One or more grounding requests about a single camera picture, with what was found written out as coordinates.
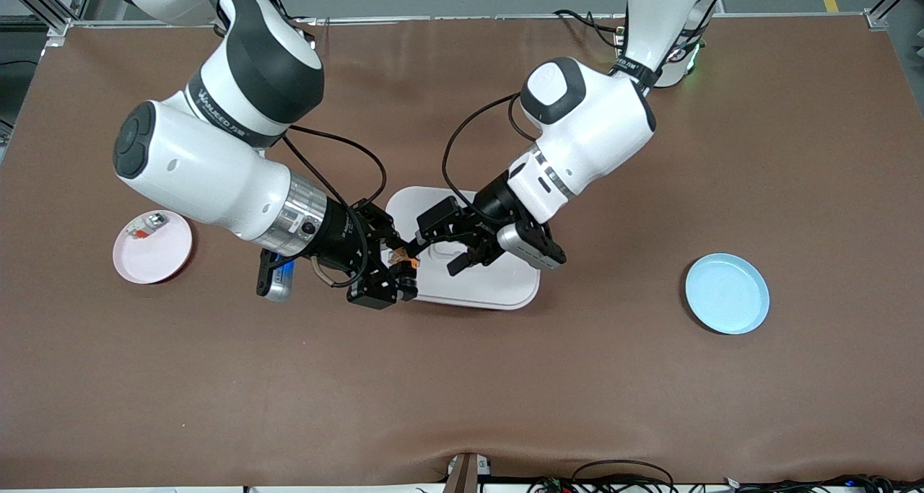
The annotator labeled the orange push button switch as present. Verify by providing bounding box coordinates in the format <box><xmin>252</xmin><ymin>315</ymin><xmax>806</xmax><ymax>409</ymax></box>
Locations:
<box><xmin>388</xmin><ymin>250</ymin><xmax>421</xmax><ymax>299</ymax></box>

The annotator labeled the white lidded plastic box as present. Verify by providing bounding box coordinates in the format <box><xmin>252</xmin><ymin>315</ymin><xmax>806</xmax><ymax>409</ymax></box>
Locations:
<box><xmin>385</xmin><ymin>186</ymin><xmax>541</xmax><ymax>311</ymax></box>

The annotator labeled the pink round plate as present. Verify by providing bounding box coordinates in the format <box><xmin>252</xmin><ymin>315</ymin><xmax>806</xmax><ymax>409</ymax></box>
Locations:
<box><xmin>113</xmin><ymin>209</ymin><xmax>193</xmax><ymax>285</ymax></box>

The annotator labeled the small clear orange-white part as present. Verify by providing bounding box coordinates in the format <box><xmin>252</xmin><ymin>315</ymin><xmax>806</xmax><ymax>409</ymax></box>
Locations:
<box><xmin>124</xmin><ymin>214</ymin><xmax>167</xmax><ymax>240</ymax></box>

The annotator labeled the light blue round plate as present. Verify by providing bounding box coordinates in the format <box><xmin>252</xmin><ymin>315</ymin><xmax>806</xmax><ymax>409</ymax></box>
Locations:
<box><xmin>684</xmin><ymin>253</ymin><xmax>770</xmax><ymax>336</ymax></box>

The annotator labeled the brown table edge bracket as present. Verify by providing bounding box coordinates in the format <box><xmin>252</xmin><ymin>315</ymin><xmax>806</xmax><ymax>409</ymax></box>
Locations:
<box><xmin>444</xmin><ymin>453</ymin><xmax>492</xmax><ymax>493</ymax></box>

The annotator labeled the black arm base cable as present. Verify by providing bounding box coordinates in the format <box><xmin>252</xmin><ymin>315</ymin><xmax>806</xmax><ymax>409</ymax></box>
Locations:
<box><xmin>554</xmin><ymin>8</ymin><xmax>627</xmax><ymax>46</ymax></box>

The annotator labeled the black looped cable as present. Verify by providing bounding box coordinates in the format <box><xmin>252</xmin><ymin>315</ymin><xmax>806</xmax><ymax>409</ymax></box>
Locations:
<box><xmin>572</xmin><ymin>460</ymin><xmax>676</xmax><ymax>493</ymax></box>

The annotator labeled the aluminium frame profile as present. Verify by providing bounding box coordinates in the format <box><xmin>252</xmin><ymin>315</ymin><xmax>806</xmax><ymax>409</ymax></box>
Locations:
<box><xmin>865</xmin><ymin>0</ymin><xmax>916</xmax><ymax>30</ymax></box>
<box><xmin>0</xmin><ymin>0</ymin><xmax>98</xmax><ymax>38</ymax></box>

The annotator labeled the black cable bundle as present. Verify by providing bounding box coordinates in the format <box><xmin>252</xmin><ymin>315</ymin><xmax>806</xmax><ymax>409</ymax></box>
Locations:
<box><xmin>527</xmin><ymin>474</ymin><xmax>924</xmax><ymax>493</ymax></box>

